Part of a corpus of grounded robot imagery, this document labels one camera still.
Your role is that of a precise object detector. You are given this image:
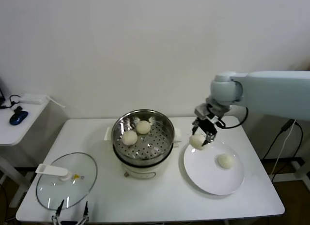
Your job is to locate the white hanging cable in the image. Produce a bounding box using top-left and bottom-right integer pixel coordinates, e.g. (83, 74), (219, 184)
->
(271, 120), (297, 175)

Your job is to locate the white side table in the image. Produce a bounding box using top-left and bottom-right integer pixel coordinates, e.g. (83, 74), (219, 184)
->
(0, 98), (53, 208)

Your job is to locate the laptop screen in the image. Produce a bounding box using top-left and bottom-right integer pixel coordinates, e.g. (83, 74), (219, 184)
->
(0, 76), (6, 105)

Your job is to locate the white rectangular box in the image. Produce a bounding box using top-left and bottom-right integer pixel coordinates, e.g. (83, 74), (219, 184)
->
(19, 93), (47, 105)

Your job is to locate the stainless steel steamer basket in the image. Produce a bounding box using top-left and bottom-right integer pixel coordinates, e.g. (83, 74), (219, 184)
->
(111, 109), (175, 166)

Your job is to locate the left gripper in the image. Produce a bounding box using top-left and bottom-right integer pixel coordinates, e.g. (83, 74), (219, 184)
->
(50, 198), (90, 225)

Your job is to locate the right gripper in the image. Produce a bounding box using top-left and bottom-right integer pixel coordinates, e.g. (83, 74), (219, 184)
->
(192, 99), (230, 146)

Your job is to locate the white steamed baozi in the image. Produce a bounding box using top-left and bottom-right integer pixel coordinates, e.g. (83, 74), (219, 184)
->
(122, 131), (138, 146)
(216, 154), (235, 170)
(189, 134), (206, 151)
(136, 120), (151, 135)

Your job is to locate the white furniture leg base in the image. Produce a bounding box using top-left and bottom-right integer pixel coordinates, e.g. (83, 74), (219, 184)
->
(290, 159), (310, 181)

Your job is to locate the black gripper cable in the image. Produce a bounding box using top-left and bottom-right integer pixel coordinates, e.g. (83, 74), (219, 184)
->
(217, 107), (249, 129)

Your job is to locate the white electric cooker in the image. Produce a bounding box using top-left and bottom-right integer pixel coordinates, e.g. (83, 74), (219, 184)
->
(104, 127), (184, 180)

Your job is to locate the glass lid with white handle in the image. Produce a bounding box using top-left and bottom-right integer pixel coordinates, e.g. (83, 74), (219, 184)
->
(35, 151), (98, 210)

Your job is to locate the blue computer mouse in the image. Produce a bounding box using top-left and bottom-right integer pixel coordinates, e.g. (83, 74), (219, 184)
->
(9, 110), (29, 126)

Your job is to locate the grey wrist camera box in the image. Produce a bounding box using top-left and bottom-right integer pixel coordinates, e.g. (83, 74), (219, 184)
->
(194, 103), (212, 119)

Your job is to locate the thin black desk cable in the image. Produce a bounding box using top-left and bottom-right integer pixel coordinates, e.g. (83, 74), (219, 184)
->
(0, 94), (25, 109)

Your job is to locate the white round plate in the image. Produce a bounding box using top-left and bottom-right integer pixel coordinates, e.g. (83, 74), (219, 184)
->
(183, 137), (245, 196)

